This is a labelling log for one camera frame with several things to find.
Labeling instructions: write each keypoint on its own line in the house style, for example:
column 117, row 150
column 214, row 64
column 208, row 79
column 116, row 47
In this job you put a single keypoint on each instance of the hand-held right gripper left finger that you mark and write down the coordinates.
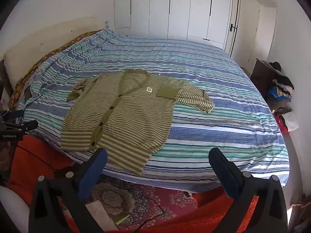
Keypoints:
column 93, row 172

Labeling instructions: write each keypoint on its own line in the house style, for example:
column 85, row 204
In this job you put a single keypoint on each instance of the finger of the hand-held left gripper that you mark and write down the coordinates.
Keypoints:
column 24, row 125
column 17, row 113

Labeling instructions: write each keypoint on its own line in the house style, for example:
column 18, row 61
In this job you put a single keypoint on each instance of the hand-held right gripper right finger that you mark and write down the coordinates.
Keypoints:
column 223, row 172

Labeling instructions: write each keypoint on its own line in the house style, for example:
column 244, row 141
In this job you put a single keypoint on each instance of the green striped knit cardigan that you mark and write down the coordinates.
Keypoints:
column 131, row 116

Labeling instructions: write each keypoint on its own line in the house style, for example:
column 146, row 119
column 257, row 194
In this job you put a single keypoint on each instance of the pile of clothes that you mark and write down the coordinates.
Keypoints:
column 281, row 85

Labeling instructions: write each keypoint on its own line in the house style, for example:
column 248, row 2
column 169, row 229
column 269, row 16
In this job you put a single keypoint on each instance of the orange patterned cloth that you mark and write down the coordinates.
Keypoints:
column 21, row 85

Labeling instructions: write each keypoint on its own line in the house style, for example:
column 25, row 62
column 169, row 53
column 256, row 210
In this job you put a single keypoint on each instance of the white paper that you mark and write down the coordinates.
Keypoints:
column 99, row 210

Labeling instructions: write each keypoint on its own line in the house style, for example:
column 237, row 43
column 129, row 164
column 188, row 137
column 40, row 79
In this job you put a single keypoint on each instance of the green booklet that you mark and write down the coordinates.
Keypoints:
column 122, row 218

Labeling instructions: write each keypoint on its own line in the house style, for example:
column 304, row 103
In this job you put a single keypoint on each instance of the red patterned rug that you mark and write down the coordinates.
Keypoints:
column 155, row 199

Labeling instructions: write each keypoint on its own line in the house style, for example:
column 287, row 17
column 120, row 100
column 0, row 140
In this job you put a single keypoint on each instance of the beige pillow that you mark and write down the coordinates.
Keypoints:
column 36, row 43

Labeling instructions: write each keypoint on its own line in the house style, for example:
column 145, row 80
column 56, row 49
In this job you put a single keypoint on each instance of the white cloth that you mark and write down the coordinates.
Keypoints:
column 9, row 208

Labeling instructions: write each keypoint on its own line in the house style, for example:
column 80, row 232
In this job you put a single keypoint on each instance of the red and white bag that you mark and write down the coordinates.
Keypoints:
column 286, row 122

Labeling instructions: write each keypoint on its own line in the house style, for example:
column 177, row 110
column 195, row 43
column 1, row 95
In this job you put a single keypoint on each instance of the blue green striped bed blanket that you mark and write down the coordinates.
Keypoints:
column 206, row 77

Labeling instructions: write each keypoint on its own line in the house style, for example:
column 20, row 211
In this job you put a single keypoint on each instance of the white door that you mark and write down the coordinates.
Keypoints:
column 243, row 29

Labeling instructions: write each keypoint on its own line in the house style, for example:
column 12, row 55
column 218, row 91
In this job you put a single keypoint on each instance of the white wardrobe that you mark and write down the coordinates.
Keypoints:
column 170, row 7

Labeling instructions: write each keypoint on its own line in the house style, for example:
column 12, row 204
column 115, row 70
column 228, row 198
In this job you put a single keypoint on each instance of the wall socket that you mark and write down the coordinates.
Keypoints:
column 106, row 24

